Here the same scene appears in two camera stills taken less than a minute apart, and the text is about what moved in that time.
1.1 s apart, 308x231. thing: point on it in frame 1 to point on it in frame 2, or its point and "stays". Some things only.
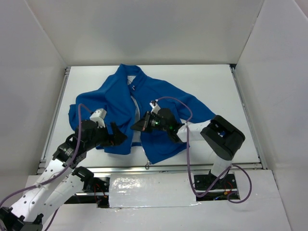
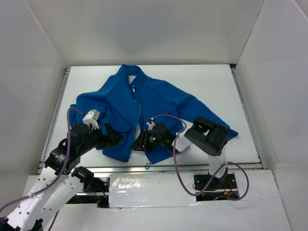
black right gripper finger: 140,125 to 140,142
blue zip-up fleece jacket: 126,98 stays
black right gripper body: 147,121 to 145,140
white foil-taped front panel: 151,189 stays
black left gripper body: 109,134 stays
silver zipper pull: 147,166 stays
